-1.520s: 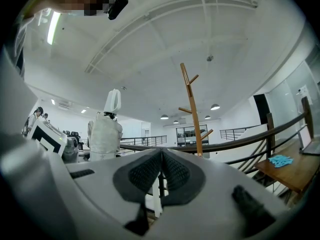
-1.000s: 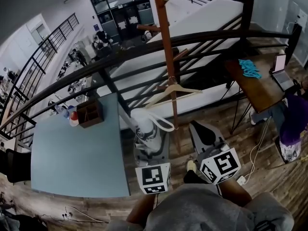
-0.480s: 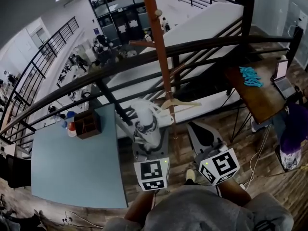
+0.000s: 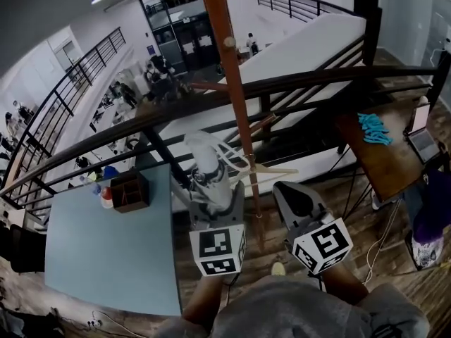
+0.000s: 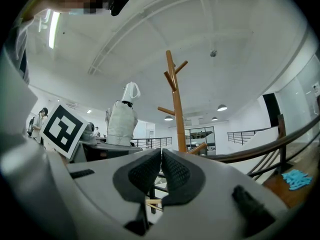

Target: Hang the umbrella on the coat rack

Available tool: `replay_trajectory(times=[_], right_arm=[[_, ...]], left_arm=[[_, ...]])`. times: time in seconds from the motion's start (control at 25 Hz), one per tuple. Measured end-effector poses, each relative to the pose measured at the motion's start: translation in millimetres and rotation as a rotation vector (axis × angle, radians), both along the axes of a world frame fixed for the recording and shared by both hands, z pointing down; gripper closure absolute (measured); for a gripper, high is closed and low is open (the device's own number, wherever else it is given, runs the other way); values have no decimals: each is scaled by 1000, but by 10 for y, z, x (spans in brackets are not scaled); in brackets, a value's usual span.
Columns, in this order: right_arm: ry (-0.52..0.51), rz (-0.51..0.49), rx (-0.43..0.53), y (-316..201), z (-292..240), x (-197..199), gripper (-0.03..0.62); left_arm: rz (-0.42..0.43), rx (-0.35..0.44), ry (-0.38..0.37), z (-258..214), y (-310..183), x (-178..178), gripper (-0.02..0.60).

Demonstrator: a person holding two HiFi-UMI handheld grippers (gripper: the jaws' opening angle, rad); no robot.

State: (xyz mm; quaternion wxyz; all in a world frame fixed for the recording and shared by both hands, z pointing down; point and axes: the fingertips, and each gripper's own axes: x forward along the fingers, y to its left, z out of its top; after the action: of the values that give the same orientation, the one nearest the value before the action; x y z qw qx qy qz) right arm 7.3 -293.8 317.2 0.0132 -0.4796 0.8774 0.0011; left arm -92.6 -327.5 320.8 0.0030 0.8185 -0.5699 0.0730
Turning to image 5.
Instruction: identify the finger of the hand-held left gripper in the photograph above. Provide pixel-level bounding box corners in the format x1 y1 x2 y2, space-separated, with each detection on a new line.
97 143 144 160

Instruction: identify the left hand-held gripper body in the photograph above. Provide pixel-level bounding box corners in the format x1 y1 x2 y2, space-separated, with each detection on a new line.
39 102 98 161

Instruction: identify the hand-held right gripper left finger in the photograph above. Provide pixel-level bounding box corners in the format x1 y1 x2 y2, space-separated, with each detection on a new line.
66 147 163 230

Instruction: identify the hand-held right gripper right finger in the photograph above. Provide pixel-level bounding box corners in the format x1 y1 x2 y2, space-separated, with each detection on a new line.
159 147 291 240

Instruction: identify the wooden coat stand pole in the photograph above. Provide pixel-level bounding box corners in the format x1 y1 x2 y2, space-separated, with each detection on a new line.
157 50 208 155

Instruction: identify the pale wooden clothes hanger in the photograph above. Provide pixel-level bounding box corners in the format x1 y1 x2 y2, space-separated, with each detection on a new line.
145 198 163 213

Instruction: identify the black balcony railing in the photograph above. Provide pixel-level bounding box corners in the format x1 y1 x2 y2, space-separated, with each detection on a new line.
131 136 173 150

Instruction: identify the black stair railing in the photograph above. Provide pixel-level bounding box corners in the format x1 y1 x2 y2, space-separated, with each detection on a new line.
226 127 276 146

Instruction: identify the black metal railing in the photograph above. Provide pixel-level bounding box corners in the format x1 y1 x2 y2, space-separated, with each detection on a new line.
207 113 320 185

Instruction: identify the brown wooden table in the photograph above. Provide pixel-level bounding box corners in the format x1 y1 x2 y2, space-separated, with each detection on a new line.
262 153 320 210

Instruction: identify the pile of blue clips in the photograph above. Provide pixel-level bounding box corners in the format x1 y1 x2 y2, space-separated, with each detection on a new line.
281 170 313 191

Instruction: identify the black head camera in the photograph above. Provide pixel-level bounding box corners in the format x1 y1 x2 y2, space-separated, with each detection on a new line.
109 0 132 17

